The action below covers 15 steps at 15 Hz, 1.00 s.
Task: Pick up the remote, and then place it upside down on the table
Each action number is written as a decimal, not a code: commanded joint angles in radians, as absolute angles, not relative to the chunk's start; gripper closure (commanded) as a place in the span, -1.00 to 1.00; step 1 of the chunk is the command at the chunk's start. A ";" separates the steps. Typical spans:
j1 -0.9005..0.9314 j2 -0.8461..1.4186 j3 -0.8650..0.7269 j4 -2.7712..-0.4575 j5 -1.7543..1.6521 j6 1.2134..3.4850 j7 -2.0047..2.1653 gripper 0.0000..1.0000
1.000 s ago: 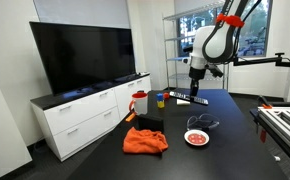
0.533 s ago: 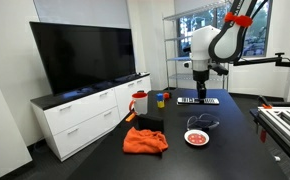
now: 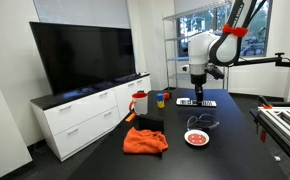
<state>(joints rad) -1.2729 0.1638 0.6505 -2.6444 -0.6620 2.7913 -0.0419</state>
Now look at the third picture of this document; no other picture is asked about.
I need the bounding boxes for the yellow block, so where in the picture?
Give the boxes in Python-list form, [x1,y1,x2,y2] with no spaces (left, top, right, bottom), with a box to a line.
[157,101,165,108]

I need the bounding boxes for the blue block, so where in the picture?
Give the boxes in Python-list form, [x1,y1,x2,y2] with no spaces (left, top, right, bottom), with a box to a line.
[156,93,164,101]

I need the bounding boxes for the orange cloth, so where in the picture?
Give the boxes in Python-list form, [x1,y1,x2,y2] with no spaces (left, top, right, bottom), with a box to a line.
[123,127,169,154]

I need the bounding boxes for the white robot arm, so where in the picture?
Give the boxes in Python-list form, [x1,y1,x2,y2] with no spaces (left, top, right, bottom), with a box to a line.
[188,0,290,104]

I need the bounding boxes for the white mug red interior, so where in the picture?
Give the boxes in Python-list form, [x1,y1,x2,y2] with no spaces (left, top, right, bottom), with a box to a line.
[129,92,148,115]

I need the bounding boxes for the white plate red food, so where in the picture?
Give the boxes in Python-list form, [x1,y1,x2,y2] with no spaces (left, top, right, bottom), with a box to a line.
[184,130,209,146]

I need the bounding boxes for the clear safety glasses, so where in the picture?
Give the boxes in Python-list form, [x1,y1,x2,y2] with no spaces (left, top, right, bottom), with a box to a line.
[187,113,220,131]

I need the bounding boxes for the window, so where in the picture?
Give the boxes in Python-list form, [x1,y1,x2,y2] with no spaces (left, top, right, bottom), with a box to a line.
[177,0,270,56]

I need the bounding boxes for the black remote control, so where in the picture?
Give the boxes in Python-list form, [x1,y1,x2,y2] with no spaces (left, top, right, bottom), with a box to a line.
[176,98,217,108]

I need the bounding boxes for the orange marker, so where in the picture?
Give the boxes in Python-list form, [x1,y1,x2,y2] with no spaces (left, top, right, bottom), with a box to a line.
[125,113,136,122]

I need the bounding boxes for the white drawer cabinet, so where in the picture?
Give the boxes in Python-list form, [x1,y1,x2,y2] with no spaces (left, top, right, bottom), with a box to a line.
[31,72,151,162]

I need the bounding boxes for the black box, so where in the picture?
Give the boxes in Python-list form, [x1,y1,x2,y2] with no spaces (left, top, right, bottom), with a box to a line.
[138,114,164,132]

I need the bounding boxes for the large black television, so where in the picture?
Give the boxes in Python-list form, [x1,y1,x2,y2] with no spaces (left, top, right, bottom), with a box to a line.
[30,22,136,95]

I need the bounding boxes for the aluminium extrusion frame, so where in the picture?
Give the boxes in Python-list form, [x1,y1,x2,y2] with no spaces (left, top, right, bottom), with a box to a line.
[250,96,290,158]

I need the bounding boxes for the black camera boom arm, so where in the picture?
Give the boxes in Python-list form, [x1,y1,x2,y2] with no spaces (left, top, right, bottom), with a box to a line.
[235,53,290,67]

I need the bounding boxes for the metal wire shelf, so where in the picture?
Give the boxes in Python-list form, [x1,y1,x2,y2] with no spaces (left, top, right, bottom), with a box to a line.
[162,0,231,89]

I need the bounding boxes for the orange curved block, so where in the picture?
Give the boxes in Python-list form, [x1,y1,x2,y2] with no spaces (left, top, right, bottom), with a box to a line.
[163,92,170,99]

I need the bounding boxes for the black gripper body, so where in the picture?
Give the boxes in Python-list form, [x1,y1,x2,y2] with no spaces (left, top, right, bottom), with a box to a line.
[191,74,206,98]

